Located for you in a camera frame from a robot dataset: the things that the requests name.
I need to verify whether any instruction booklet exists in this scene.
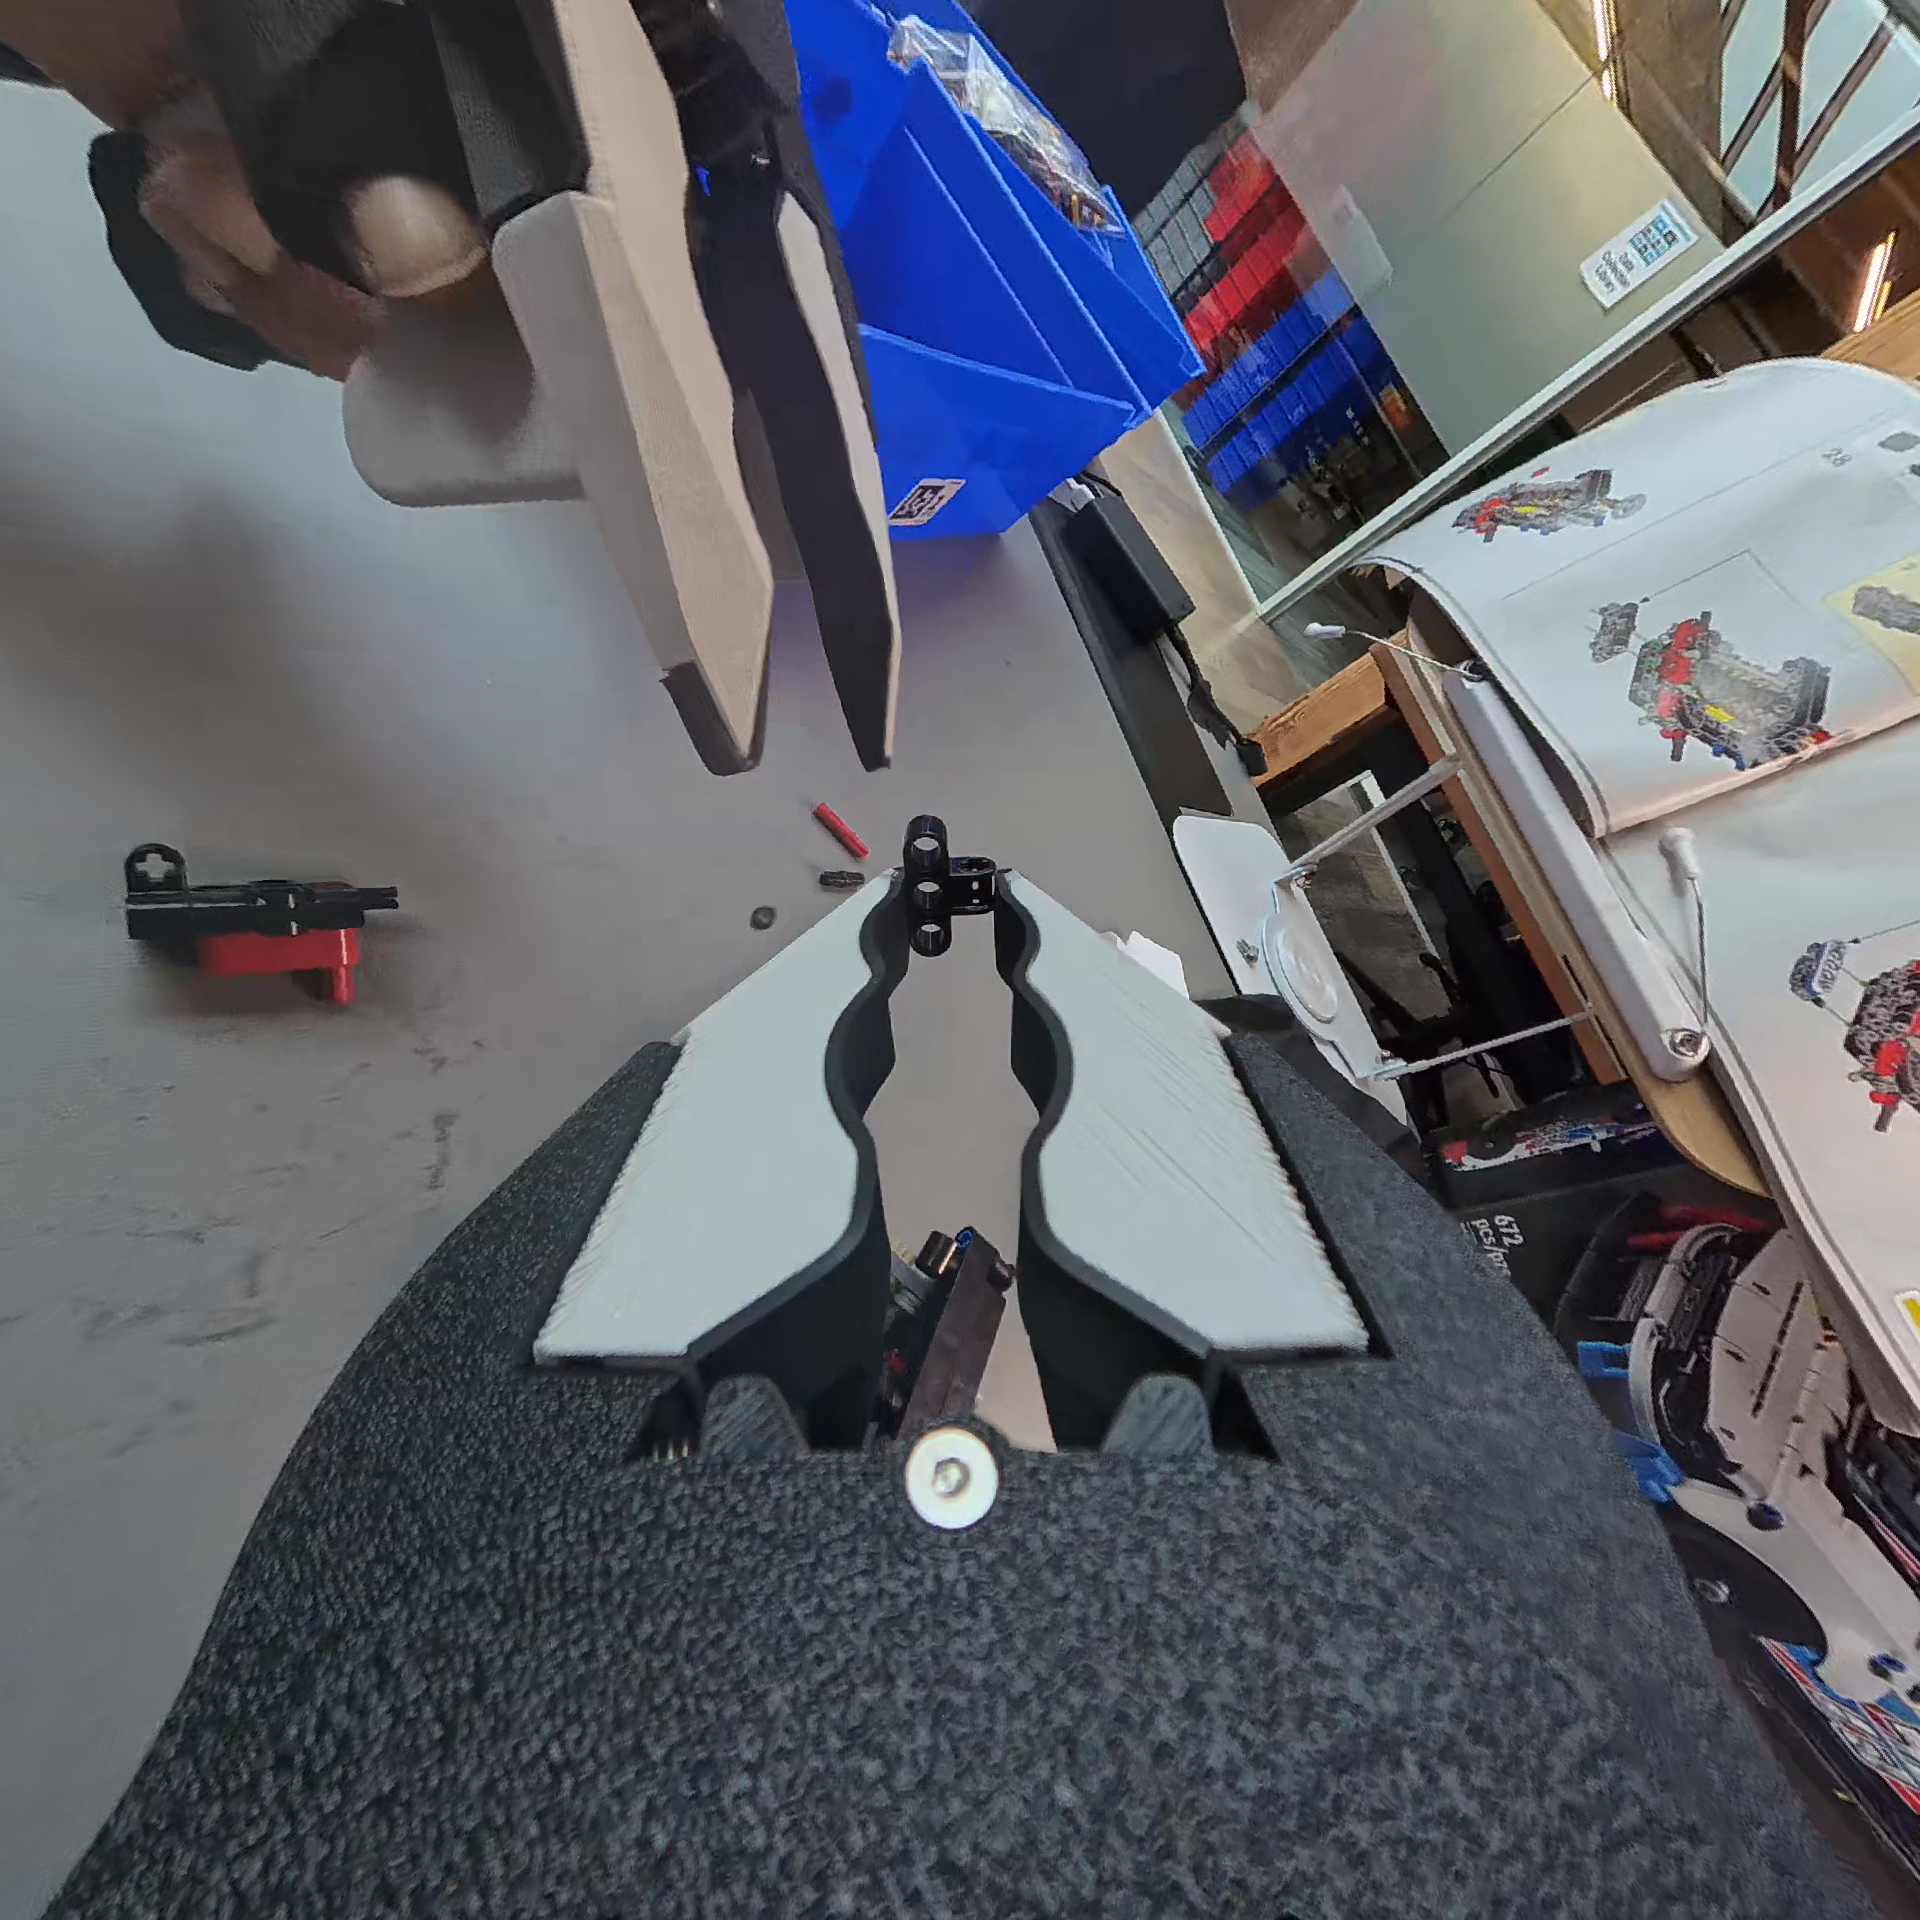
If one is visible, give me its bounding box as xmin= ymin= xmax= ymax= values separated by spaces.
xmin=1358 ymin=361 xmax=1920 ymax=1418

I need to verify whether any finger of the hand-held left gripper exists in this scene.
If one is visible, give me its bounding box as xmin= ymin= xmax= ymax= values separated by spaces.
xmin=630 ymin=0 xmax=906 ymax=777
xmin=547 ymin=0 xmax=778 ymax=779

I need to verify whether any black brick subassembly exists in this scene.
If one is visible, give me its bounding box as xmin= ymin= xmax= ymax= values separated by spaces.
xmin=124 ymin=842 xmax=402 ymax=942

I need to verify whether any toy car box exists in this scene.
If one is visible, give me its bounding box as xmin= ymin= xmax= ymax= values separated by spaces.
xmin=1424 ymin=1079 xmax=1920 ymax=1830

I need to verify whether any wooden side table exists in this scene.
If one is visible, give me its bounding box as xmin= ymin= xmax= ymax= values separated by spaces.
xmin=1250 ymin=642 xmax=1426 ymax=781

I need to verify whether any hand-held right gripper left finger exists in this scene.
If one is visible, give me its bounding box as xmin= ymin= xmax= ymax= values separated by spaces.
xmin=532 ymin=871 xmax=909 ymax=1375

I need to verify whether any red brick beam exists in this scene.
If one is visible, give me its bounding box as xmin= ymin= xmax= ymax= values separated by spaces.
xmin=195 ymin=928 xmax=362 ymax=1004

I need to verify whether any white book stand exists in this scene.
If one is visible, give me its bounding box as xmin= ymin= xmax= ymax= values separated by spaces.
xmin=1174 ymin=615 xmax=1773 ymax=1194

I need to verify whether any black adapter cable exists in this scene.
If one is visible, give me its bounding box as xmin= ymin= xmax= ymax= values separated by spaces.
xmin=1170 ymin=620 xmax=1268 ymax=772

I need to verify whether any black brick connector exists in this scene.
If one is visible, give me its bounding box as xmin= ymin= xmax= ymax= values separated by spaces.
xmin=898 ymin=814 xmax=1003 ymax=958

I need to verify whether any clear bag of brick parts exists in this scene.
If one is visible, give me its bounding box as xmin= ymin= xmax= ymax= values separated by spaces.
xmin=883 ymin=12 xmax=1128 ymax=235

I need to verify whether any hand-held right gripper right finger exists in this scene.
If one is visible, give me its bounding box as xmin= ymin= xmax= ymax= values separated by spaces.
xmin=993 ymin=871 xmax=1372 ymax=1367

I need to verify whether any person's left hand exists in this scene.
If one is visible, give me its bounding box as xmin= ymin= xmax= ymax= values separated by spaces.
xmin=0 ymin=0 xmax=492 ymax=379

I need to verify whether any white wall sign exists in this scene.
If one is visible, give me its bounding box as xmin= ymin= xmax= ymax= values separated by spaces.
xmin=1578 ymin=197 xmax=1700 ymax=309

